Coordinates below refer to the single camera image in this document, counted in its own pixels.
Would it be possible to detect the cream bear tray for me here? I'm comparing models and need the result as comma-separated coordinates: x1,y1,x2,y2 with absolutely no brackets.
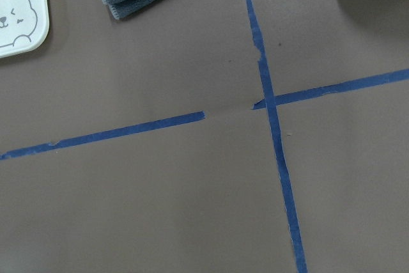
1,0,49,58

